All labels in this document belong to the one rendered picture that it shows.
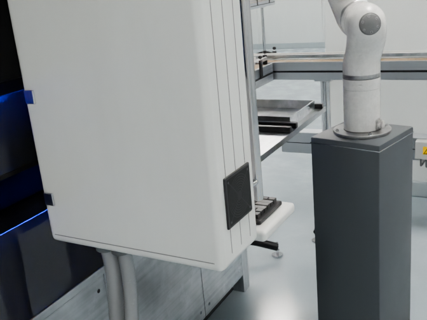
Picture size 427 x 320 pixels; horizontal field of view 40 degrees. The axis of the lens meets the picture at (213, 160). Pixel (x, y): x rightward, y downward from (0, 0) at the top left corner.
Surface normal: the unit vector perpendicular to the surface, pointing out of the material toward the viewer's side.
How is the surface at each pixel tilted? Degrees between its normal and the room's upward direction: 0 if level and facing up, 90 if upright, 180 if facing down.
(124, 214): 90
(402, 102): 90
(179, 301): 90
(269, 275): 0
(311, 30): 90
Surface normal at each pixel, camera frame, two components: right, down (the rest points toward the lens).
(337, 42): -0.47, 0.31
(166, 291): 0.88, 0.07
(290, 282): -0.09, -0.95
